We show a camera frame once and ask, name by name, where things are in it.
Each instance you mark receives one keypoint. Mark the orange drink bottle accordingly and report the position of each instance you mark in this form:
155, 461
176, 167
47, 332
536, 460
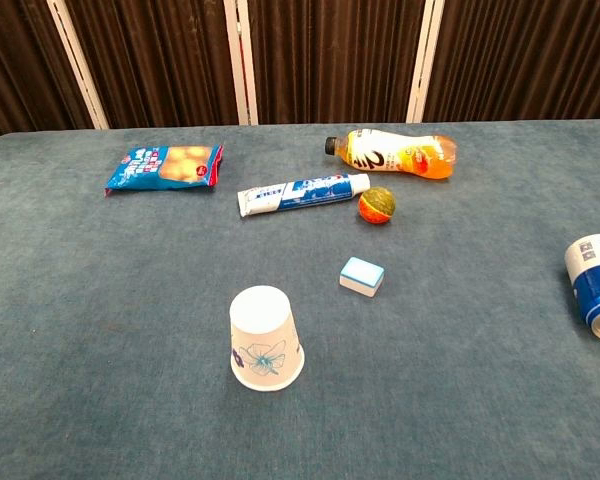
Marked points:
395, 152

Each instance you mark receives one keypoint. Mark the small blue white block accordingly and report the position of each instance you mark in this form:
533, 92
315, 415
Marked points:
361, 276

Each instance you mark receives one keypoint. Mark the orange green ball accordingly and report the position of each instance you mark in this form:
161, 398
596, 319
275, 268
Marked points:
376, 205

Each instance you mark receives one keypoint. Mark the dark brown pleated curtain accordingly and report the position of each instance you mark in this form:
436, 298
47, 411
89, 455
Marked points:
330, 55

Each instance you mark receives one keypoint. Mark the blue snack bag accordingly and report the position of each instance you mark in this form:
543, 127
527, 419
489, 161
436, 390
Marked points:
167, 167

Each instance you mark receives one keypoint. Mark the white partition frame post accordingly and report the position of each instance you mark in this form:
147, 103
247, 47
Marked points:
77, 60
240, 60
421, 60

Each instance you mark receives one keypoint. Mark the blue white toothpaste tube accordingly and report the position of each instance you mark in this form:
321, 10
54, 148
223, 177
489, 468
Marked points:
300, 194

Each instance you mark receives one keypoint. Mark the white paper cup flower print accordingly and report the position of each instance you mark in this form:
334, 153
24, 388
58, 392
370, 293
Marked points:
266, 340

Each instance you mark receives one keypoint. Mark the blue white can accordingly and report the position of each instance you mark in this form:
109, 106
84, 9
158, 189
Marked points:
597, 290

